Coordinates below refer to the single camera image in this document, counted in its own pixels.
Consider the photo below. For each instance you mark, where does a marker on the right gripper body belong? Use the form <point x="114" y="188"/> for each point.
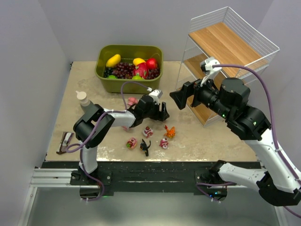
<point x="190" y="92"/>

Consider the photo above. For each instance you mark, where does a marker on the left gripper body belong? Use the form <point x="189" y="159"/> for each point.
<point x="159" y="112"/>

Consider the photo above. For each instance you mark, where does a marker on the pink toy blue trim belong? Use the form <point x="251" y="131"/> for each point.
<point x="132" y="101"/>

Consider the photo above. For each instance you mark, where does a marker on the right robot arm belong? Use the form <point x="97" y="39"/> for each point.
<point x="277" y="184"/>

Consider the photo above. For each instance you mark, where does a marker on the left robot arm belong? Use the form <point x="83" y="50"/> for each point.
<point x="95" y="123"/>

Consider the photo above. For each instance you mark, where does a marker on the orange fox toy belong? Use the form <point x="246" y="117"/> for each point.
<point x="170" y="133"/>

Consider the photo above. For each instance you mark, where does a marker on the pink strawberry cake toy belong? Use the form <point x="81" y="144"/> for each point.
<point x="148" y="132"/>

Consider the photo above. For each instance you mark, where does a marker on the pink red bear toy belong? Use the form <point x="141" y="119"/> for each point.
<point x="164" y="143"/>

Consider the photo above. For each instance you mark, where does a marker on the green pear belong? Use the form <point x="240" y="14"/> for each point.
<point x="137" y="77"/>

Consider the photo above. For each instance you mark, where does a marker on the black cat toy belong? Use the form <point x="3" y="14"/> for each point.
<point x="145" y="148"/>

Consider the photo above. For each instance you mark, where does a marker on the pink bear strawberry toy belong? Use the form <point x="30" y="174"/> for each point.
<point x="131" y="143"/>

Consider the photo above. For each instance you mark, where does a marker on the pink dragon fruit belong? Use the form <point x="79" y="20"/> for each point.
<point x="141" y="70"/>

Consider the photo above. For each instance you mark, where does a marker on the red apple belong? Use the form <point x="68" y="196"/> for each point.
<point x="152" y="64"/>

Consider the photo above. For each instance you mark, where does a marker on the purple grape bunch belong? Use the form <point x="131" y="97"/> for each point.
<point x="125" y="71"/>

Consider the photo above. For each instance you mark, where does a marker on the yellow lemon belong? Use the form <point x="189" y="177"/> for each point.
<point x="138" y="61"/>

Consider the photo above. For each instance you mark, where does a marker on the dark blue grape bunch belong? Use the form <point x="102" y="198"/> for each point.
<point x="107" y="72"/>

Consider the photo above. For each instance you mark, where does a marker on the olive green plastic bin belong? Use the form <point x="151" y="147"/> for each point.
<point x="128" y="53"/>

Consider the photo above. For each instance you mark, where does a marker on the yellow mango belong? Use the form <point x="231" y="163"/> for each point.
<point x="113" y="61"/>

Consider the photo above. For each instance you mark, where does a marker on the grey bottle beige cap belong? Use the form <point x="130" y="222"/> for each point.
<point x="87" y="106"/>

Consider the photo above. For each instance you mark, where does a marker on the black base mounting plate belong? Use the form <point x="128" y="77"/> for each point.
<point x="149" y="177"/>

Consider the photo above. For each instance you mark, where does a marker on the brown snack bar wrapper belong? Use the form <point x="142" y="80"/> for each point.
<point x="65" y="141"/>

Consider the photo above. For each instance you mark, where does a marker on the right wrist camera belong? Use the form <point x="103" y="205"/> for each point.
<point x="210" y="67"/>

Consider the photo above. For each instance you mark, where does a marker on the white wire wooden shelf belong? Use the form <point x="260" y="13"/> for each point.
<point x="229" y="38"/>

